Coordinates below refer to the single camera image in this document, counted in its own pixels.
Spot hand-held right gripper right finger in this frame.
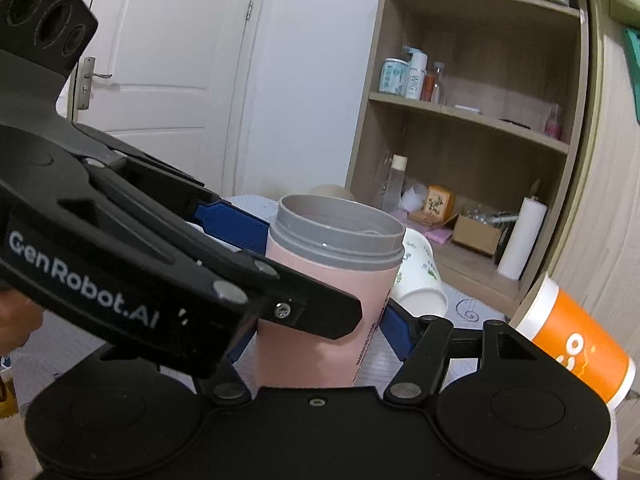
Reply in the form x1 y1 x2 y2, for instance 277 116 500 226
379 304 543 405

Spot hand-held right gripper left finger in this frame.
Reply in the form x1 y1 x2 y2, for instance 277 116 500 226
192 317 262 407

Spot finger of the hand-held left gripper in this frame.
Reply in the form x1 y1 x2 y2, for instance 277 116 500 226
75 124 272 262
89 169 364 342

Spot pink cup with grey rim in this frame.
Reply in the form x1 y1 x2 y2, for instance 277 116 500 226
255 192 407 390

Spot white floral paper cup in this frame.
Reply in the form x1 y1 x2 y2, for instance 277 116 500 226
390 227 449 319

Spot translucent white plastic cup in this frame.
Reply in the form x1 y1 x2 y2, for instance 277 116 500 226
400 183 429 214

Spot orange and white paper cup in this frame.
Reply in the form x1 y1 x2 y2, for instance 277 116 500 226
514 272 637 407

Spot person's left hand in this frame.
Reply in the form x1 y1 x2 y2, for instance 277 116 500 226
0 290 43 351

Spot pink packet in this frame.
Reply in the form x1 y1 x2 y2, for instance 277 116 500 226
416 224 454 247

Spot brown cardboard box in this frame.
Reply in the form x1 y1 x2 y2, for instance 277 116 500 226
451 214 504 257

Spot yellow floral box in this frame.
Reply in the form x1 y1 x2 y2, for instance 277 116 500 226
421 185 457 222

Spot tall clear bottle cream cap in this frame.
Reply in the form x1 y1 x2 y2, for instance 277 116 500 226
381 154 409 212

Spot white paper towel roll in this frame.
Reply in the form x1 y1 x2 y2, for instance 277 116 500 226
496 196 549 281

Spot white panel door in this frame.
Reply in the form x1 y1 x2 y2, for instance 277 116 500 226
70 0 275 198

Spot wooden shelf unit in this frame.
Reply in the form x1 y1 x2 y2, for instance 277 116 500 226
344 0 640 317

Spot teal and white jar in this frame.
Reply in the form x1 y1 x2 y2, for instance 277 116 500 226
378 58 409 96

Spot white pump bottle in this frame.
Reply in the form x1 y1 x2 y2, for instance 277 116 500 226
403 45 429 101

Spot small clear bottle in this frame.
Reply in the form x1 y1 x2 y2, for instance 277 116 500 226
430 62 447 106

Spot small pink bottle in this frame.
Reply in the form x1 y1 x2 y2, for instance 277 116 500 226
544 104 562 139

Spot green box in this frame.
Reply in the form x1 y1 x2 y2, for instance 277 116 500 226
606 0 640 123

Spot silver door handle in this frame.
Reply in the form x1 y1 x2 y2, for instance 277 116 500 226
74 56 114 112

